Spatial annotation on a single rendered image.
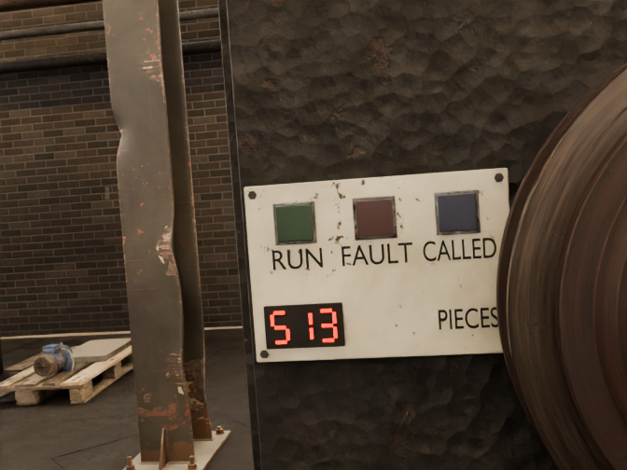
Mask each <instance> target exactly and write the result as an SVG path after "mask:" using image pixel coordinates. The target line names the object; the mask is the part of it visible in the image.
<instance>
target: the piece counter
mask: <svg viewBox="0 0 627 470"><path fill-rule="evenodd" d="M321 312H332V309H321ZM279 314H285V311H274V312H273V315H279ZM308 314H309V325H312V324H313V317H312V314H311V313H308ZM273 315H271V326H274V317H273ZM332 320H333V324H336V323H337V322H336V312H332ZM333 324H322V327H333ZM274 329H286V326H285V325H279V326H274ZM333 333H334V339H337V338H338V335H337V327H333ZM310 339H314V330H313V329H312V328H310ZM334 339H323V342H334ZM286 340H290V334H289V329H286ZM286 340H276V341H275V343H276V344H286Z"/></svg>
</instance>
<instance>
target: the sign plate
mask: <svg viewBox="0 0 627 470"><path fill-rule="evenodd" d="M466 193H475V194H476V207H477V223H478V229H477V230H467V231H452V232H440V231H439V206H438V195H452V194H466ZM384 199H392V205H393V219H394V235H392V236H377V237H362V238H358V237H357V227H356V213H355V202H356V201H358V200H384ZM244 203H245V215H246V228H247V240H248V253H249V265H250V278H251V290H252V302H253V315H254V328H255V340H256V352H257V361H258V362H259V363H261V362H285V361H310V360H334V359H358V358H383V357H407V356H431V355H456V354H479V353H503V350H502V346H501V341H500V336H499V330H498V322H497V312H496V275H497V265H498V258H499V252H500V246H501V242H502V238H503V233H504V229H505V226H506V223H507V219H508V216H509V211H510V209H509V177H508V169H507V168H497V169H485V170H472V171H460V172H446V173H422V174H409V175H397V176H384V177H371V178H358V179H345V180H333V181H320V182H307V183H295V184H281V185H269V186H256V187H245V188H244ZM303 204H311V205H312V219H313V240H312V241H301V242H278V238H277V226H276V212H275V207H276V206H290V205H303ZM321 309H332V312H336V322H337V323H336V324H333V320H332V312H321ZM274 311H285V314H279V315H273V312H274ZM308 313H311V314H312V317H313V324H312V325H309V314H308ZM271 315H273V317H274V326H279V325H285V326H286V329H289V334H290V340H286V329H274V326H271ZM322 324H333V327H337V335H338V338H337V339H334V333H333V327H322ZM310 328H312V329H313V339H310ZM323 339H334V342H323ZM276 340H286V344H276V343H275V341H276Z"/></svg>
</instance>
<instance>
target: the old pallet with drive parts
mask: <svg viewBox="0 0 627 470"><path fill-rule="evenodd" d="M41 355H44V354H43V352H41V353H40V354H37V355H35V356H32V357H30V358H28V359H26V360H24V361H22V362H20V363H19V364H16V365H14V366H11V367H9V368H7V369H5V370H9V372H10V373H11V372H12V373H11V375H10V378H9V379H7V380H4V381H2V382H0V397H2V396H4V395H6V394H9V393H11V392H13V391H16V392H15V399H16V400H17V403H16V406H31V405H37V404H39V403H41V402H42V401H44V400H46V399H47V398H49V397H51V396H52V395H54V394H56V393H58V392H59V391H60V390H62V389H69V394H70V400H72V401H71V404H82V403H86V402H87V401H89V400H90V399H92V398H93V397H94V396H95V395H97V394H98V393H100V392H101V391H102V390H103V389H105V388H106V387H107V386H109V385H110V384H112V383H113V382H115V381H116V380H118V379H119V378H121V376H123V375H124V374H126V373H127V372H129V371H130V370H132V369H133V363H132V345H131V346H129V347H128V348H126V349H125V350H124V351H122V352H120V353H118V354H117V355H115V356H113V357H112V358H110V359H108V360H107V361H105V362H88V363H75V367H74V368H73V371H71V370H72V369H71V370H69V371H63V369H62V370H59V371H55V372H54V373H52V374H50V375H48V376H46V377H41V376H39V375H37V374H36V373H35V371H34V361H35V359H36V358H38V357H40V356H41ZM126 356H128V361H129V363H128V364H127V365H125V366H123V367H121V362H120V360H122V359H123V358H125V357H126ZM101 373H102V378H103V379H102V380H101V381H100V382H99V383H97V384H96V385H94V386H93V387H92V381H91V380H92V379H93V378H95V377H96V376H98V375H99V374H101Z"/></svg>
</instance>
